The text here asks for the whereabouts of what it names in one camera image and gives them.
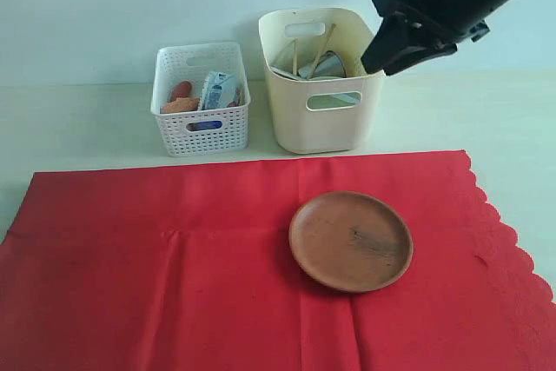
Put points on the blue white milk carton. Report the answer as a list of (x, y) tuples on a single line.
[(218, 91)]

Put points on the stainless steel cup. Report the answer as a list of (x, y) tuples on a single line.
[(329, 66)]

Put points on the red scalloped table cloth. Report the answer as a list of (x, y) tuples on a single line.
[(189, 268)]

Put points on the orange fried chicken piece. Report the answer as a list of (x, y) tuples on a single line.
[(180, 105)]

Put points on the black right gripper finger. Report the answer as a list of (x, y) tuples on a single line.
[(396, 47), (421, 58)]

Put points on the brown wooden plate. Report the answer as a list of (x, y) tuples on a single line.
[(350, 242)]

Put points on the pale blue ceramic bowl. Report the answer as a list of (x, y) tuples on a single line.
[(324, 101)]

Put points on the red sausage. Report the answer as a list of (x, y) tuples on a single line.
[(181, 90)]

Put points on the cream plastic bin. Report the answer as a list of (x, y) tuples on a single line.
[(297, 128)]

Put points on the white woven plastic basket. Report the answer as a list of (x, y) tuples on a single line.
[(203, 131)]

